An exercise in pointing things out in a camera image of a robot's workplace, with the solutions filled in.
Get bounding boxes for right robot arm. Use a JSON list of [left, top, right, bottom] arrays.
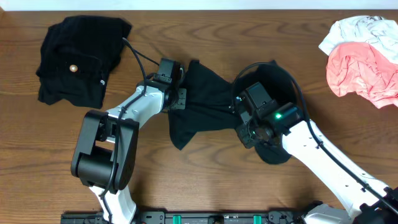
[[233, 93, 397, 223]]

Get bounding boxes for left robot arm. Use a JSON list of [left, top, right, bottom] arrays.
[[71, 82, 187, 223]]

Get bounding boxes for black t-shirt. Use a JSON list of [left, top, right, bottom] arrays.
[[168, 60, 297, 165]]

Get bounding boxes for folded black pants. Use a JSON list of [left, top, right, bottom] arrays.
[[36, 16, 132, 109]]

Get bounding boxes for right black cable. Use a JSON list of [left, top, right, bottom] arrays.
[[230, 62, 398, 215]]

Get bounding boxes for white printed t-shirt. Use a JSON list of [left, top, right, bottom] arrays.
[[318, 16, 397, 63]]

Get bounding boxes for coral pink t-shirt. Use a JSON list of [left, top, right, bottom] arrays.
[[326, 42, 397, 109]]

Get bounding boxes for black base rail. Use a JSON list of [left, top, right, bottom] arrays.
[[60, 210, 307, 224]]

